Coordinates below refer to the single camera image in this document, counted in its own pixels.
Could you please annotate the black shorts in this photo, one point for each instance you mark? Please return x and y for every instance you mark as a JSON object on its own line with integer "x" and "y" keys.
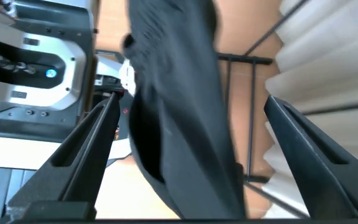
{"x": 182, "y": 109}

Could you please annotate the black clothes rack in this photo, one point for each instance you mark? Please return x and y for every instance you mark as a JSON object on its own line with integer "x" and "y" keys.
{"x": 244, "y": 58}

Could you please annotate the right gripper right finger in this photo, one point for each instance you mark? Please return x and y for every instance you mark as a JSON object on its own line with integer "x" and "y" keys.
{"x": 328, "y": 174}

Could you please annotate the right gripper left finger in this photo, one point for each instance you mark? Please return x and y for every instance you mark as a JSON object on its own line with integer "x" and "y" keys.
{"x": 73, "y": 174}

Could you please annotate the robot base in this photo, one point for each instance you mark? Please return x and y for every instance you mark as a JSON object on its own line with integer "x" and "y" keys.
{"x": 42, "y": 93}

